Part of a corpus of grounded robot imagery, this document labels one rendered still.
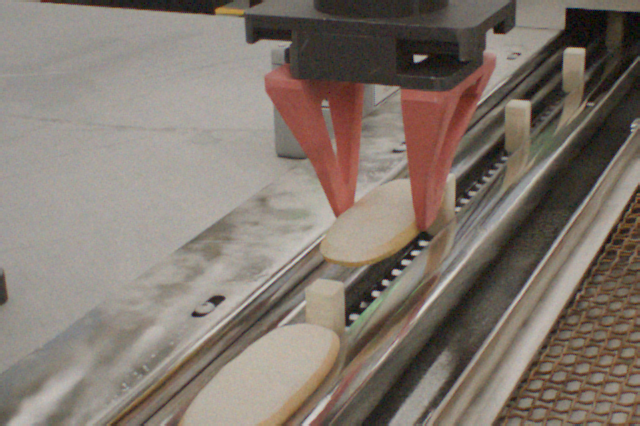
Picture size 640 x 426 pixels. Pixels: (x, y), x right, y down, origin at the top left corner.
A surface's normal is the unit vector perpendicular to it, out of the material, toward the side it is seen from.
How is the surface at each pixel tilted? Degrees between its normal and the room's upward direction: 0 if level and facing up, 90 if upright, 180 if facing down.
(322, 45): 91
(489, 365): 80
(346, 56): 91
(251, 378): 9
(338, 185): 86
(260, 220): 0
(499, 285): 0
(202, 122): 0
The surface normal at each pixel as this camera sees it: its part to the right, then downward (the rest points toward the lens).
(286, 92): -0.39, 0.67
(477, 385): 0.88, -0.03
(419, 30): -0.43, 0.36
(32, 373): -0.04, -0.93
